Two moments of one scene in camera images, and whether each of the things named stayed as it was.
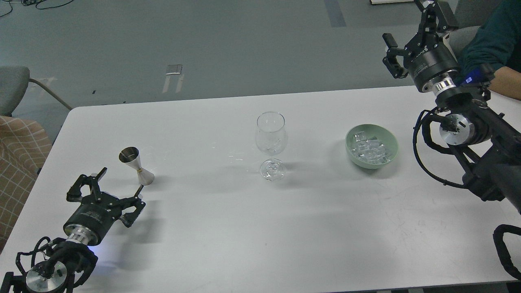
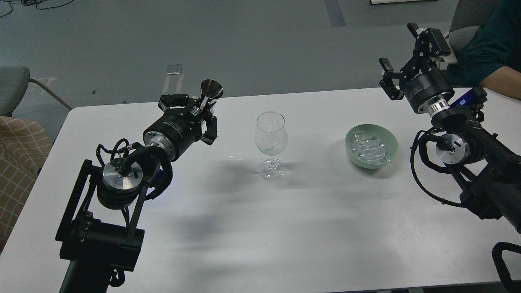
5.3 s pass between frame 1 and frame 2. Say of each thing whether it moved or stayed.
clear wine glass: stayed
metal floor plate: stayed
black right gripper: moved
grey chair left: stayed
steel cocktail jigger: moved
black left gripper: moved
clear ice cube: stayed
